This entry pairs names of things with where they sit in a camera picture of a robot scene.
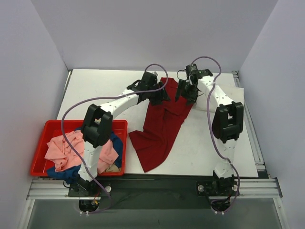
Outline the dark red t-shirt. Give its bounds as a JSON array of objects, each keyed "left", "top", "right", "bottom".
[{"left": 129, "top": 78, "right": 192, "bottom": 172}]

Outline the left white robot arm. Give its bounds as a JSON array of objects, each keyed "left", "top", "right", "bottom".
[{"left": 76, "top": 72, "right": 170, "bottom": 197}]

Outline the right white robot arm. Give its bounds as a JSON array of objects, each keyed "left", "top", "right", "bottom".
[{"left": 175, "top": 63, "right": 244, "bottom": 197}]

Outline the beige t-shirt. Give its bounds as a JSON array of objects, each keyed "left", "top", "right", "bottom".
[{"left": 105, "top": 164, "right": 121, "bottom": 173}]

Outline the pink t-shirt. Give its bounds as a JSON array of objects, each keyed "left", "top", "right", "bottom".
[{"left": 45, "top": 130, "right": 123, "bottom": 173}]

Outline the navy blue t-shirt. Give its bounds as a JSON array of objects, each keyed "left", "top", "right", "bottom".
[{"left": 44, "top": 132, "right": 123, "bottom": 184}]

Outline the red plastic bin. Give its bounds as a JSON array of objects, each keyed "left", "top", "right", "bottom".
[{"left": 30, "top": 120, "right": 128, "bottom": 177}]

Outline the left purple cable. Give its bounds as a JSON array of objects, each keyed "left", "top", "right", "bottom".
[{"left": 61, "top": 63, "right": 169, "bottom": 213}]

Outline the purple cable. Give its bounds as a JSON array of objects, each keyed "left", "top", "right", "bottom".
[
  {"left": 190, "top": 56, "right": 240, "bottom": 213},
  {"left": 61, "top": 63, "right": 169, "bottom": 213}
]

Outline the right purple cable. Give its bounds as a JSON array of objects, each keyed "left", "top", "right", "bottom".
[{"left": 190, "top": 56, "right": 240, "bottom": 213}]

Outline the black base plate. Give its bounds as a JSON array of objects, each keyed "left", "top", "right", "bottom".
[{"left": 68, "top": 174, "right": 233, "bottom": 210}]

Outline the aluminium frame rail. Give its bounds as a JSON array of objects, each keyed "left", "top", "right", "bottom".
[{"left": 239, "top": 178, "right": 283, "bottom": 198}]

